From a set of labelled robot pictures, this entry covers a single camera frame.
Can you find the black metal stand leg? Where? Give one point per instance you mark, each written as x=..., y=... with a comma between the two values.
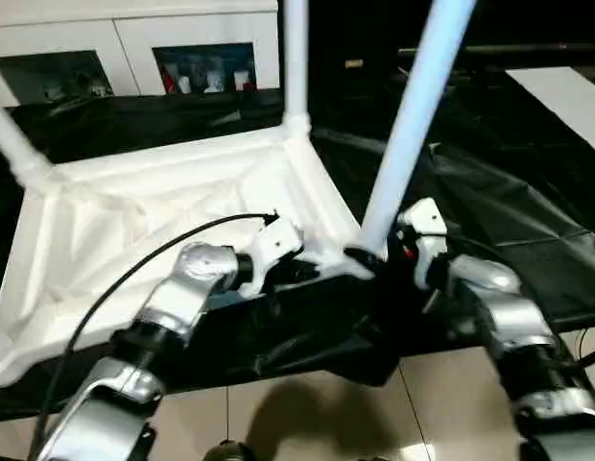
x=592, y=357

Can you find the white plastic table leg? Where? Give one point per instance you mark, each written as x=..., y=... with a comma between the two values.
x=296, y=67
x=14, y=134
x=408, y=120

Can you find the yellow label sticker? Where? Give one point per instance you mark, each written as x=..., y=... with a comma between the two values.
x=354, y=63

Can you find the white plastic table top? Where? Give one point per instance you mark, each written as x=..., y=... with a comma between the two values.
x=134, y=216

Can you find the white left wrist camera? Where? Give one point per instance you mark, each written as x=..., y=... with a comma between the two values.
x=273, y=245

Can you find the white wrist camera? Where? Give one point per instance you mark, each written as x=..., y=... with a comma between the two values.
x=427, y=221
x=273, y=245

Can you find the black tall cabinet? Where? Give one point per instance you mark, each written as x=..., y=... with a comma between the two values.
x=340, y=38

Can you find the dark brown rounded part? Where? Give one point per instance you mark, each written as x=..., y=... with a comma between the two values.
x=229, y=452

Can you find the black long bar device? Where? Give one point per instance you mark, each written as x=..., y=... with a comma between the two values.
x=518, y=48

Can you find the red small figurine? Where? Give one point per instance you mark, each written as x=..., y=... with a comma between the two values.
x=169, y=81

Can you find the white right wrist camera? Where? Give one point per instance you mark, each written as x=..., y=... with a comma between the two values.
x=427, y=221

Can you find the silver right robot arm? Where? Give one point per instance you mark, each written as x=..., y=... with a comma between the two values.
x=513, y=312

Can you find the black plastic mat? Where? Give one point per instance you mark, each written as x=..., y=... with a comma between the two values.
x=494, y=201

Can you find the white glass-door cabinet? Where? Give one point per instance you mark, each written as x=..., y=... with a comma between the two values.
x=125, y=33

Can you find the white small bottle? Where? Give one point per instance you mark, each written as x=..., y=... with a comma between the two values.
x=213, y=81
x=183, y=84
x=240, y=79

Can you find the white flat board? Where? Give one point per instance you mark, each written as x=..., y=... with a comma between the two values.
x=561, y=101

